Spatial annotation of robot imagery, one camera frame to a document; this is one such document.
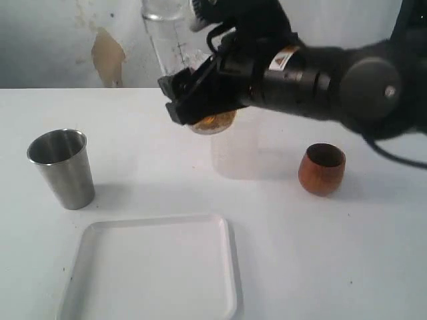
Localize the black cable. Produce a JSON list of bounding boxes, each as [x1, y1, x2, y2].
[[360, 129, 427, 167]]

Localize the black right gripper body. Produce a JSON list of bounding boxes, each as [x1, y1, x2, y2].
[[206, 29, 300, 110]]

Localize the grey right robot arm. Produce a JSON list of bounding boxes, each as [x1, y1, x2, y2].
[[158, 29, 426, 140]]

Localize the white square tray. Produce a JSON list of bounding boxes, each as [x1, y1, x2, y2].
[[57, 215, 238, 319]]

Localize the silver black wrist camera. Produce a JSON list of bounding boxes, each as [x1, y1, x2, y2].
[[189, 0, 291, 32]]

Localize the stainless steel cup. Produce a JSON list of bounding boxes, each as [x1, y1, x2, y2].
[[27, 129, 95, 210]]

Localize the clear plastic shaker cup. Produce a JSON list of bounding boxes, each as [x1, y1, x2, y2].
[[141, 0, 237, 135]]

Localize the translucent plastic container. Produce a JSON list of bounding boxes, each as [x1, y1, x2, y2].
[[211, 107, 261, 180]]

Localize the brown wooden cup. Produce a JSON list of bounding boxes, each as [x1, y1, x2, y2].
[[298, 143, 346, 197]]

